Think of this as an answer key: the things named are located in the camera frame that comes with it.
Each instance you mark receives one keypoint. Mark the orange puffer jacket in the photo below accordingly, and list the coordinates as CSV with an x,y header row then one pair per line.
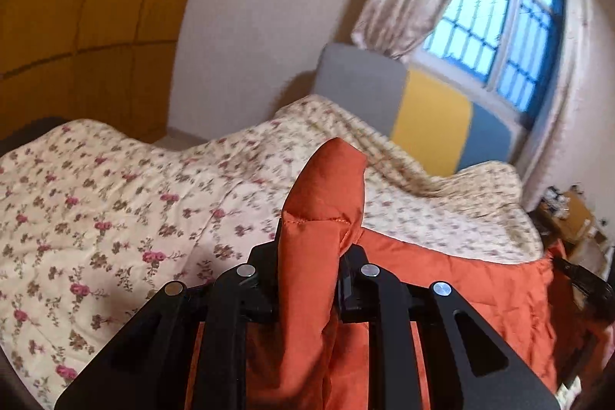
x,y
309,359

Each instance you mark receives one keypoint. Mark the blue framed window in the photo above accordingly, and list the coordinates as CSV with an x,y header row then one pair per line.
x,y
507,47

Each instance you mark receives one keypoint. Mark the wooden bedside table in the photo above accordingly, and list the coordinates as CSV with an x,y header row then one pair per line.
x,y
564,217

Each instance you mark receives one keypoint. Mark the orange wooden wardrobe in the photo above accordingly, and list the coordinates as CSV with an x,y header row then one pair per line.
x,y
107,60

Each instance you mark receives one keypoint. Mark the grey yellow blue headboard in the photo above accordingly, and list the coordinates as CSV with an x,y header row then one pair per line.
x,y
430,120

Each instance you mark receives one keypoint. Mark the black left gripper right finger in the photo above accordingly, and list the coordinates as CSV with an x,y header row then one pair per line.
x,y
428,347

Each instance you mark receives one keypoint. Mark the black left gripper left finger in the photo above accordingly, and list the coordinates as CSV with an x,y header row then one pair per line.
x,y
186,347

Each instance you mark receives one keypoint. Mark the floral bed quilt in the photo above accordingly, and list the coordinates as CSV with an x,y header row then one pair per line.
x,y
94,222

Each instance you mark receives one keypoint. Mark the right patterned curtain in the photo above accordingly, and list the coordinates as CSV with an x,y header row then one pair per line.
x,y
544,148

